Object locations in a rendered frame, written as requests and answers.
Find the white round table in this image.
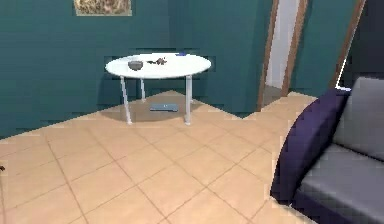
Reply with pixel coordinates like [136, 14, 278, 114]
[104, 52, 212, 126]

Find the brown framed doorway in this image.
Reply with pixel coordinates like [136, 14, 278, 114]
[256, 0, 310, 112]

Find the dark brown small object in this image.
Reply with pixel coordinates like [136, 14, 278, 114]
[146, 57, 168, 66]

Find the framed brown picture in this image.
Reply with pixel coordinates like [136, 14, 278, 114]
[73, 0, 133, 17]

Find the grey blue flat object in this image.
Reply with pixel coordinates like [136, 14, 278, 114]
[149, 102, 180, 113]

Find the purple grey sofa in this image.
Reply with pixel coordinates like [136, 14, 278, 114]
[270, 76, 384, 224]

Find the grey bowl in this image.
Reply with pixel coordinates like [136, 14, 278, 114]
[127, 60, 144, 72]

